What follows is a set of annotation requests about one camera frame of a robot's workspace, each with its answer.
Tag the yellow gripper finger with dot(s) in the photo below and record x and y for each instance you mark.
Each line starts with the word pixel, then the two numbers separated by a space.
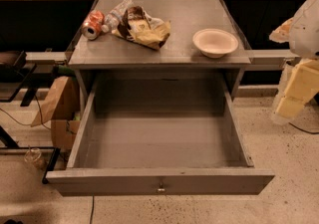
pixel 304 83

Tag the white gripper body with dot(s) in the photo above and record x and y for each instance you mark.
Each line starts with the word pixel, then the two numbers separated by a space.
pixel 306 30

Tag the grey top drawer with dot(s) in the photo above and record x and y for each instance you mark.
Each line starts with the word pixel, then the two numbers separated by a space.
pixel 159 137

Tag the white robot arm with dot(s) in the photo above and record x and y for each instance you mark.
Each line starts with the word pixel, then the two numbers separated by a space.
pixel 301 32

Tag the grey drawer cabinet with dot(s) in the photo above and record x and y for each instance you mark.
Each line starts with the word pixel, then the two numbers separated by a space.
pixel 118 75

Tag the white paper bowl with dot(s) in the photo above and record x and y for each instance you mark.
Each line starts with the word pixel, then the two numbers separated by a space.
pixel 215 43

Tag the crumpled yellow chip bag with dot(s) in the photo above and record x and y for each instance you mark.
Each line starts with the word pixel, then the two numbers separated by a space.
pixel 139 27

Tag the clear plastic water bottle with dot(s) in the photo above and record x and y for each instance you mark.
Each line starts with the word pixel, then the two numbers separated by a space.
pixel 115 16

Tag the orange soda can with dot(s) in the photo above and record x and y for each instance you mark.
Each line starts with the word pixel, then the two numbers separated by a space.
pixel 92 25

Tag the brown cardboard box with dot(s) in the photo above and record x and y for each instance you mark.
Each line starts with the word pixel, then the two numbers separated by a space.
pixel 60 106

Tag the clear plastic cup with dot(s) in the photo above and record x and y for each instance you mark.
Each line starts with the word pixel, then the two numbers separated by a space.
pixel 35 157

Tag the black chair left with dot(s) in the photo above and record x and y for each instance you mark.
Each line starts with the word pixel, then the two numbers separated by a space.
pixel 15 72

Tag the black tripod stand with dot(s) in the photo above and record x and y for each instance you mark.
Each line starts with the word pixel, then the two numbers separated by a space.
pixel 9 144

